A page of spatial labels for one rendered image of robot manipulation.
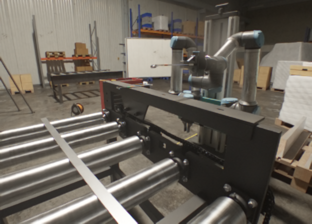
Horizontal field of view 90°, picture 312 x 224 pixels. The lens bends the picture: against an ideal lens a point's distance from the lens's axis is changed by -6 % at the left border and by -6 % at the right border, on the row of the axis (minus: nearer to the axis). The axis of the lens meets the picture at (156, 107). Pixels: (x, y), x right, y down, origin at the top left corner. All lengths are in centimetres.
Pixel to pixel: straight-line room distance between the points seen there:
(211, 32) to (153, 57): 382
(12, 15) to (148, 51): 742
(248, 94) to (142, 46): 441
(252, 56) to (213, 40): 61
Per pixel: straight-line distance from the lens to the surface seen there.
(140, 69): 554
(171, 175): 75
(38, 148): 112
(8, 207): 172
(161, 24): 1230
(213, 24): 199
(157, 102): 85
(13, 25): 1091
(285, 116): 419
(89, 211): 63
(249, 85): 153
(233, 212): 62
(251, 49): 148
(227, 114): 61
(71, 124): 140
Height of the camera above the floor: 135
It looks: 16 degrees down
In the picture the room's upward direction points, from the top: straight up
